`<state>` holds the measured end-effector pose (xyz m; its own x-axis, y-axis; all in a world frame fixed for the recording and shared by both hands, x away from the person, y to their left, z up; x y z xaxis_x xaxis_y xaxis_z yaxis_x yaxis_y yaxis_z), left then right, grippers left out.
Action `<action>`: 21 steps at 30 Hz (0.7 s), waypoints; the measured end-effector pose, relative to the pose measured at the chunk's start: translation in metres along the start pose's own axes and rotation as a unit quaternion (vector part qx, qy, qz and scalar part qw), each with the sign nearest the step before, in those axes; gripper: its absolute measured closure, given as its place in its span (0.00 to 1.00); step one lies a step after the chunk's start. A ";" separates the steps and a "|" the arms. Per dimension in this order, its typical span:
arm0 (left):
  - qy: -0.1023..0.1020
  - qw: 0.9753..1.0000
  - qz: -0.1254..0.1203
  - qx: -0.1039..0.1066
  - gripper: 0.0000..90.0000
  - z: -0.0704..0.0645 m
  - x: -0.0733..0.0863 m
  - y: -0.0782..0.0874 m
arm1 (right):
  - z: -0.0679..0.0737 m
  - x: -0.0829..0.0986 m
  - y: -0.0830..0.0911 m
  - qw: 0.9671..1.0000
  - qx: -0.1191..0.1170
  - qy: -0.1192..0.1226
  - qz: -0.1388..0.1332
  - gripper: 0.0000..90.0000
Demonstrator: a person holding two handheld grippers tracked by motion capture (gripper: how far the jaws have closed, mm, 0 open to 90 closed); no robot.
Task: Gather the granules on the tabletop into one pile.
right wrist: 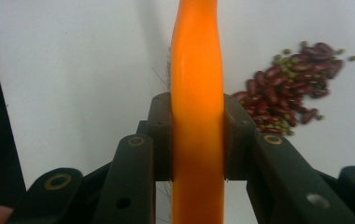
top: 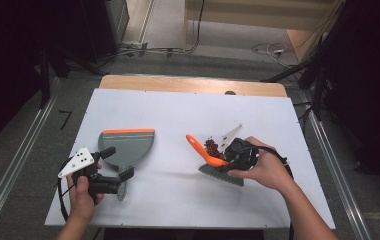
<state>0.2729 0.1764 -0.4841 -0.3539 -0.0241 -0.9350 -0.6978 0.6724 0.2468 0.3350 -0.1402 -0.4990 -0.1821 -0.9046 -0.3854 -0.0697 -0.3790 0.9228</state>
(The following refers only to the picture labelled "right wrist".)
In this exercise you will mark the pile of red and green beans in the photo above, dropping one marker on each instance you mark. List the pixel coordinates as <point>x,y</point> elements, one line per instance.
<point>287,90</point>

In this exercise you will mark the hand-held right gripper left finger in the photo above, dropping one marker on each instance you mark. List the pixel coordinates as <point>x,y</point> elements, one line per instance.
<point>161,137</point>

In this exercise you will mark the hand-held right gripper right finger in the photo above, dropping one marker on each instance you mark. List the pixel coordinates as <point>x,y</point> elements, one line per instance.
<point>238,137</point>

